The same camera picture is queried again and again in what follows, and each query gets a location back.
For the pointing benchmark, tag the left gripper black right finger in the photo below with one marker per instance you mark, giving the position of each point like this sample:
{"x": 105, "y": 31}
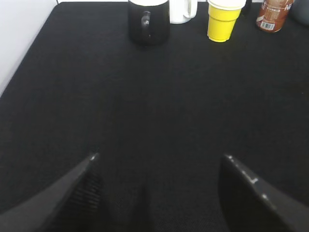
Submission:
{"x": 251, "y": 204}

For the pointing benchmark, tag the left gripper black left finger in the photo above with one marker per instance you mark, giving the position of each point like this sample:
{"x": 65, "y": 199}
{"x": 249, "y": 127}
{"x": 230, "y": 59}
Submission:
{"x": 68, "y": 205}

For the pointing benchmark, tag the yellow paper cup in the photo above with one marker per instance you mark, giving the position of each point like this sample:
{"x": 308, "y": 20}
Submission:
{"x": 222, "y": 17}

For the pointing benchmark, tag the black mat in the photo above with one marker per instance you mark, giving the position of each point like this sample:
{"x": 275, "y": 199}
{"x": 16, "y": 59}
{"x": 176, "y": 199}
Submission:
{"x": 160, "y": 117}

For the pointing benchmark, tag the brown coffee drink bottle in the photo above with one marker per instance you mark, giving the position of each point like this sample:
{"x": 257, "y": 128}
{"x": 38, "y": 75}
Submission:
{"x": 273, "y": 14}

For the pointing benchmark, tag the black ceramic mug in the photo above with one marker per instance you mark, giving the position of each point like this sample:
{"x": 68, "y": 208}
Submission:
{"x": 148, "y": 21}

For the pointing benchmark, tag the grey bottle base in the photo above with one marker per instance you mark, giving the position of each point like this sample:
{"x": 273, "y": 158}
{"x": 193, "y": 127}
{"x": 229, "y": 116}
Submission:
{"x": 300, "y": 11}

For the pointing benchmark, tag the white ceramic mug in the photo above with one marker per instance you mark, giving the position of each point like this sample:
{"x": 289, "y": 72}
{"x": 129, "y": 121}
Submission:
{"x": 182, "y": 11}

